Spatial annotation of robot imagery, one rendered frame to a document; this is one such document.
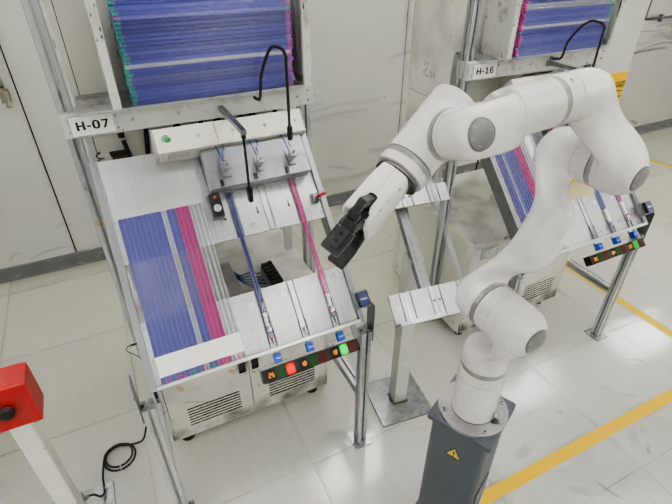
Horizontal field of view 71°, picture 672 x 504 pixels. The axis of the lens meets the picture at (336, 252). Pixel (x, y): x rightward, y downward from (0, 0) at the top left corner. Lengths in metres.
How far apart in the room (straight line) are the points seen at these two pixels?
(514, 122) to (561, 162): 0.39
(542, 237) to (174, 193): 1.08
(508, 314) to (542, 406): 1.39
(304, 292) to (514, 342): 0.73
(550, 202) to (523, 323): 0.26
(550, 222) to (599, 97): 0.27
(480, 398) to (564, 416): 1.19
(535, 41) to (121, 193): 1.66
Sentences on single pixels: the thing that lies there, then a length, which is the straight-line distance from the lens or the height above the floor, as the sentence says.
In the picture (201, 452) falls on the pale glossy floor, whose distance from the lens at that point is 2.23.
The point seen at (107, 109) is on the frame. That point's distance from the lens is 1.55.
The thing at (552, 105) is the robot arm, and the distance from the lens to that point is 0.91.
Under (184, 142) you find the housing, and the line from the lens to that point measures 1.57.
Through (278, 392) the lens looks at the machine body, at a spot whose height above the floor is 0.12.
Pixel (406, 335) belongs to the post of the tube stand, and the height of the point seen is 0.43.
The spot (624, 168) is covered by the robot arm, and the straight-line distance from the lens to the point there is 1.06.
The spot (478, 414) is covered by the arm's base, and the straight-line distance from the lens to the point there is 1.38.
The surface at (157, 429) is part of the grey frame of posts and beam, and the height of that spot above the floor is 0.54.
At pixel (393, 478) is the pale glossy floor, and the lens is 2.11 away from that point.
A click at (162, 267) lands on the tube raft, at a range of 1.53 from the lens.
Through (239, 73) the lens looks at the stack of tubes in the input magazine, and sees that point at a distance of 1.58.
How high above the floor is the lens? 1.81
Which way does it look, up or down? 34 degrees down
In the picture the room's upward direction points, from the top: straight up
